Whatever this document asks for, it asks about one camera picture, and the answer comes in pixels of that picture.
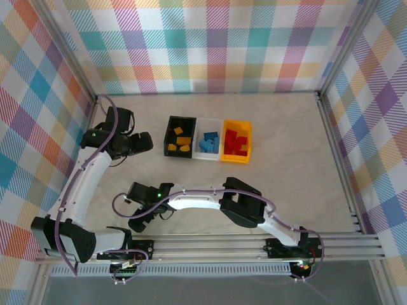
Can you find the long yellow lego brick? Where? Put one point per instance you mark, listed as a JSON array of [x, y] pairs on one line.
[[183, 140]]

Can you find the blue lego brick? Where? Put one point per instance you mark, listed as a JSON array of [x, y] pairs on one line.
[[216, 146], [211, 136], [206, 146]]

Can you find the red lego brick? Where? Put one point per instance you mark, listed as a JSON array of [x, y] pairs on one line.
[[231, 135], [241, 142], [229, 148], [242, 152]]

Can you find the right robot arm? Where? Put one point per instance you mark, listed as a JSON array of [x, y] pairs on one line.
[[241, 206]]

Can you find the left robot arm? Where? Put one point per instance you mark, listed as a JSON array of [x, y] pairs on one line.
[[82, 184]]

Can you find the black plastic bin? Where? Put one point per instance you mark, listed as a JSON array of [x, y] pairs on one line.
[[178, 154]]

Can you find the black controller board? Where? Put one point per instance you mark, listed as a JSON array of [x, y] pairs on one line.
[[125, 271], [303, 270]]

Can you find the white plastic bin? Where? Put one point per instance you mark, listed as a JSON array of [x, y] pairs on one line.
[[203, 157]]

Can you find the yellow plastic bin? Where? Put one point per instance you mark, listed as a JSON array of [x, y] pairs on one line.
[[235, 159]]

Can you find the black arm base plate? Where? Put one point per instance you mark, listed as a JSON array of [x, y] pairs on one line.
[[147, 248], [276, 248]]

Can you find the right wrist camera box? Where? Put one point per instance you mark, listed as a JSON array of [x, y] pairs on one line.
[[141, 192]]

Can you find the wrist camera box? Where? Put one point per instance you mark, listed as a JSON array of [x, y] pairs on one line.
[[119, 119], [141, 192]]

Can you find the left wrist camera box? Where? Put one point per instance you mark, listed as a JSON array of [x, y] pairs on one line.
[[119, 119]]

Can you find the aluminium side rail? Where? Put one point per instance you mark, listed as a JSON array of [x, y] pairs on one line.
[[333, 143], [90, 114]]

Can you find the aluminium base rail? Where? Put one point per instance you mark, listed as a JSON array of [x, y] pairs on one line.
[[206, 246]]

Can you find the thin aluminium back rail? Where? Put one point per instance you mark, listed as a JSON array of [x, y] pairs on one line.
[[206, 94]]

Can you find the aluminium frame post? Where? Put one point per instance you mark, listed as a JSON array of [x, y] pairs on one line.
[[346, 47], [71, 54]]

